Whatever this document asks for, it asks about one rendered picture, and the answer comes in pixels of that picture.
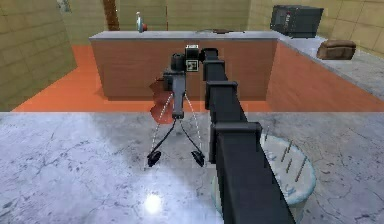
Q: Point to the black microwave oven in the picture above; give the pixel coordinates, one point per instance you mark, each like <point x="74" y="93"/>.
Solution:
<point x="295" y="20"/>

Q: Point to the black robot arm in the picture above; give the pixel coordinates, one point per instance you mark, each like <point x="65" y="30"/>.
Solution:
<point x="240" y="166"/>

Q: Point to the dark brown wooden post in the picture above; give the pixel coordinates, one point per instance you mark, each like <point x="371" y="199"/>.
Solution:
<point x="111" y="15"/>

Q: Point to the dark brown flat pan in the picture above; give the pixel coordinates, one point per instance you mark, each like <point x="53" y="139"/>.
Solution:
<point x="220" y="31"/>

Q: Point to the brown bread loaf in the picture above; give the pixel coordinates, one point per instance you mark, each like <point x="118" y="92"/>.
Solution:
<point x="336" y="50"/>

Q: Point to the pale blue round dish rack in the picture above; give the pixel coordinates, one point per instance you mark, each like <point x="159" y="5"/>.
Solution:
<point x="300" y="186"/>

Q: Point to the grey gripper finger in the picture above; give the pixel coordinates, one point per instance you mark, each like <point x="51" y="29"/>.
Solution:
<point x="198" y="158"/>
<point x="154" y="158"/>

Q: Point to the pale grey bottle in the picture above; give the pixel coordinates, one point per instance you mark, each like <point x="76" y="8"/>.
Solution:
<point x="138" y="21"/>

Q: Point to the wooden counter with grey top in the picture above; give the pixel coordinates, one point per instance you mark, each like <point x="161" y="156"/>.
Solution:
<point x="133" y="66"/>

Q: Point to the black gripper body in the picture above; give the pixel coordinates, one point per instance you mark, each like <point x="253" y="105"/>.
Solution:
<point x="178" y="83"/>

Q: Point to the red cylindrical shaker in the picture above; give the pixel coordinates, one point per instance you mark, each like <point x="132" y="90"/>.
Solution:
<point x="144" y="27"/>

